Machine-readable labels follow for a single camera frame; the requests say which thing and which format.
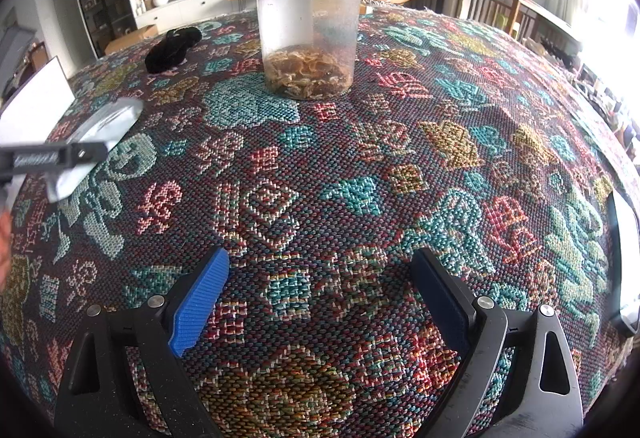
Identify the white cardboard storage box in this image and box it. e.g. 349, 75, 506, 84
1, 25, 75, 145

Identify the colourful woven patterned table cloth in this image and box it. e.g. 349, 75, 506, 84
1, 8, 627, 437

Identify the person's hand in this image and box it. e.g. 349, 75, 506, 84
0, 210, 12, 291

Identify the wooden crib rail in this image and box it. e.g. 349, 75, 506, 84
456, 0, 582, 55

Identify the clear jar with black lid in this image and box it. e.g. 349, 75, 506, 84
256, 0, 361, 101

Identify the small black pouch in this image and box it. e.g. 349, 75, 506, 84
144, 26, 202, 75

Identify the white tv cabinet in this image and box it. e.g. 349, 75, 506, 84
136, 0, 256, 32

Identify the silver snack package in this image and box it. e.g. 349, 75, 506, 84
44, 98, 143, 203

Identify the brown cardboard box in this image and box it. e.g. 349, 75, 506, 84
104, 24, 158, 55

